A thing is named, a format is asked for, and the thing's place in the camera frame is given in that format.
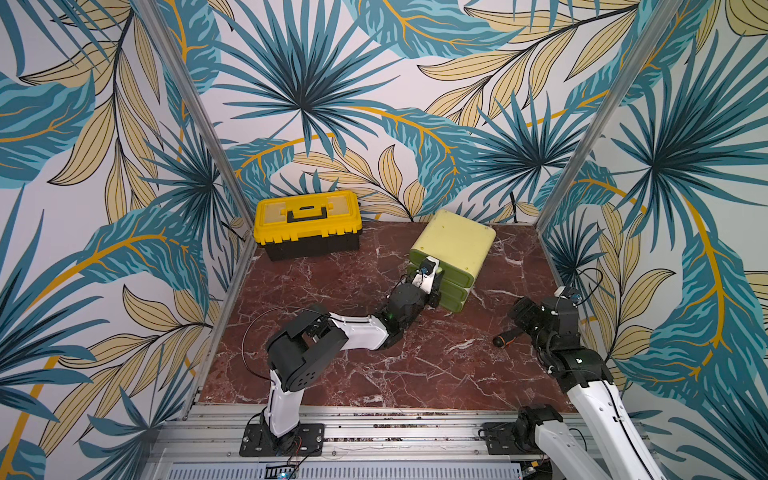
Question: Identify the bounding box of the light green drawer cabinet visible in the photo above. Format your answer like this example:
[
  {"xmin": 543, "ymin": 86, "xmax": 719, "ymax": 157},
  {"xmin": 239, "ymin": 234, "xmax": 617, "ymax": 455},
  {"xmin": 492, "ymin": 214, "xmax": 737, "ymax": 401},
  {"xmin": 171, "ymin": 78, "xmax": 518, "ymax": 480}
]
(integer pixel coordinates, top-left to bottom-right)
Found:
[{"xmin": 409, "ymin": 208, "xmax": 498, "ymax": 288}]

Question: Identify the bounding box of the black orange screwdriver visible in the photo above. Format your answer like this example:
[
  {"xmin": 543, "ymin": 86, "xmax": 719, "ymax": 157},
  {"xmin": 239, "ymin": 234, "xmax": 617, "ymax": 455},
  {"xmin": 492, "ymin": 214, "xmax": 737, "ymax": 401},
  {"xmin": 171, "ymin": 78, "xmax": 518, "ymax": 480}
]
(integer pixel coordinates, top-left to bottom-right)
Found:
[{"xmin": 492, "ymin": 327, "xmax": 525, "ymax": 348}]

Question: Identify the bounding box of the green drawer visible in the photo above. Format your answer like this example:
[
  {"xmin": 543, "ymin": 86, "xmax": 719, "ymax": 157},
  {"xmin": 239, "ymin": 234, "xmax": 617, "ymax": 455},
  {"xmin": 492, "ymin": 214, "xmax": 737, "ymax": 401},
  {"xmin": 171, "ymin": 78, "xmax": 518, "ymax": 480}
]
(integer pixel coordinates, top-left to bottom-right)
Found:
[
  {"xmin": 440, "ymin": 279, "xmax": 471, "ymax": 303},
  {"xmin": 439, "ymin": 292, "xmax": 467, "ymax": 313},
  {"xmin": 432, "ymin": 255, "xmax": 483, "ymax": 289}
]

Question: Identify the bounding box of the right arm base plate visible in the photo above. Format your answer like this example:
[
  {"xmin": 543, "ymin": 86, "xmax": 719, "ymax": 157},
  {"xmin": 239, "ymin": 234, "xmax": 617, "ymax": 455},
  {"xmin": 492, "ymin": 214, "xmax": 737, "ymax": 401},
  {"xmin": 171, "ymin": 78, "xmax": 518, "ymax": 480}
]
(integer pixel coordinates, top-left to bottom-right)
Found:
[{"xmin": 478, "ymin": 422, "xmax": 544, "ymax": 455}]

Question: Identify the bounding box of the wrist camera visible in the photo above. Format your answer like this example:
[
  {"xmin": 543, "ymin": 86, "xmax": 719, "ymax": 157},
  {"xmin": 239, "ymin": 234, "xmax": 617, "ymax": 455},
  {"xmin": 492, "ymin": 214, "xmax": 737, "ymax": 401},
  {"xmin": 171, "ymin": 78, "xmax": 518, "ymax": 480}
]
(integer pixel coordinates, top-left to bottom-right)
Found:
[
  {"xmin": 412, "ymin": 256, "xmax": 440, "ymax": 294},
  {"xmin": 552, "ymin": 285, "xmax": 582, "ymax": 314}
]

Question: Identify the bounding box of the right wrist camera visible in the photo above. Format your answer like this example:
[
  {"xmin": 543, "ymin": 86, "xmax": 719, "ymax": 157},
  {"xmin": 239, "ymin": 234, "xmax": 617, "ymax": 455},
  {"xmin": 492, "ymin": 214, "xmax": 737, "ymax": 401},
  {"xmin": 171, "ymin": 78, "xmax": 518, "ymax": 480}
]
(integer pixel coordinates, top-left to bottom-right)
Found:
[{"xmin": 552, "ymin": 285, "xmax": 582, "ymax": 314}]

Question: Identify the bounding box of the green top drawer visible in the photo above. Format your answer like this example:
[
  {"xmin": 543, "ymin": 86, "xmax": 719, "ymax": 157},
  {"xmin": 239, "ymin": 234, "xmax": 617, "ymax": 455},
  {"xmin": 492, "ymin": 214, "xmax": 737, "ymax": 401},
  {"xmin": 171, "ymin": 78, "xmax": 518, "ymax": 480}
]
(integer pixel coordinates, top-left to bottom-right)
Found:
[{"xmin": 432, "ymin": 255, "xmax": 483, "ymax": 289}]

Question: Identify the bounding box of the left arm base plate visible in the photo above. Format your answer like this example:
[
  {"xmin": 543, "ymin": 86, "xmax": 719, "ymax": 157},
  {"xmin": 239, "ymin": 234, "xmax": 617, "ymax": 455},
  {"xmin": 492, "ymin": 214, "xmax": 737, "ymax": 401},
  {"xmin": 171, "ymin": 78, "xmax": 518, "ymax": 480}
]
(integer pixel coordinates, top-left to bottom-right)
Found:
[{"xmin": 239, "ymin": 423, "xmax": 325, "ymax": 458}]

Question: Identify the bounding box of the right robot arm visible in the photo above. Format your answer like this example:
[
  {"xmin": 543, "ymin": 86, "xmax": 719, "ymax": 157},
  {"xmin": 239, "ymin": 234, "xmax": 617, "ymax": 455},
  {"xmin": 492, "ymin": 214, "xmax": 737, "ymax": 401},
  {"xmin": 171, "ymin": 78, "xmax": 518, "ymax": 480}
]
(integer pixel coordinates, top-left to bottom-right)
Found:
[{"xmin": 509, "ymin": 287, "xmax": 665, "ymax": 479}]

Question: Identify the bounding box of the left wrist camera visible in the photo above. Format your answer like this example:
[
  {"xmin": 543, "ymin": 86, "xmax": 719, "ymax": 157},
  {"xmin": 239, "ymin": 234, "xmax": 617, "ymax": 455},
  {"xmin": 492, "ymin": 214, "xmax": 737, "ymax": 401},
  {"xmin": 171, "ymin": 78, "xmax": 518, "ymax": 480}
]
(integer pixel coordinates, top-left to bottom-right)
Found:
[{"xmin": 412, "ymin": 256, "xmax": 440, "ymax": 294}]

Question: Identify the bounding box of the yellow black toolbox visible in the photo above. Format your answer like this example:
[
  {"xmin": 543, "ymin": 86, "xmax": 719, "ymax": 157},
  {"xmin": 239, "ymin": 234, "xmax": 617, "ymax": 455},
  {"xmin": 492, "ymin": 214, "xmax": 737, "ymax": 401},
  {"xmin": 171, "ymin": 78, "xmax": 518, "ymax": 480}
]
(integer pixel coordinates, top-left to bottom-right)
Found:
[{"xmin": 253, "ymin": 190, "xmax": 363, "ymax": 261}]

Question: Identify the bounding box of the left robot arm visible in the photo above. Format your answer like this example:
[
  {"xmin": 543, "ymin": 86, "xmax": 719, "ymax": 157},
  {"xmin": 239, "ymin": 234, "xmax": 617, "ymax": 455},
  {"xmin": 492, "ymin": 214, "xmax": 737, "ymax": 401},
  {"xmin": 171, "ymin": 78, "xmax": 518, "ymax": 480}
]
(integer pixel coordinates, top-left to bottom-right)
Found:
[{"xmin": 260, "ymin": 257, "xmax": 443, "ymax": 442}]

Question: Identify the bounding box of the green bottom drawer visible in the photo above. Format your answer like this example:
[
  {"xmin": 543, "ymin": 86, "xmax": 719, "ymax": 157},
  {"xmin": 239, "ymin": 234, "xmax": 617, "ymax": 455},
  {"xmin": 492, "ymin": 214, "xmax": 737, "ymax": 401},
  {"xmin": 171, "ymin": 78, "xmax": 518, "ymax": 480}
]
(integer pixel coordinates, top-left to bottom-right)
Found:
[{"xmin": 439, "ymin": 292, "xmax": 467, "ymax": 313}]

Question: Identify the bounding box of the aluminium front rail frame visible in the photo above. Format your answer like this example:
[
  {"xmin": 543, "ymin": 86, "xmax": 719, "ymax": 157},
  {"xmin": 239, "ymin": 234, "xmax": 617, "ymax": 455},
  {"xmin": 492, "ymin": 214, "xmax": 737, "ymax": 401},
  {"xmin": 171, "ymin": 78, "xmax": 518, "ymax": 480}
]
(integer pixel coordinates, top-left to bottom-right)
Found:
[{"xmin": 140, "ymin": 404, "xmax": 655, "ymax": 480}]

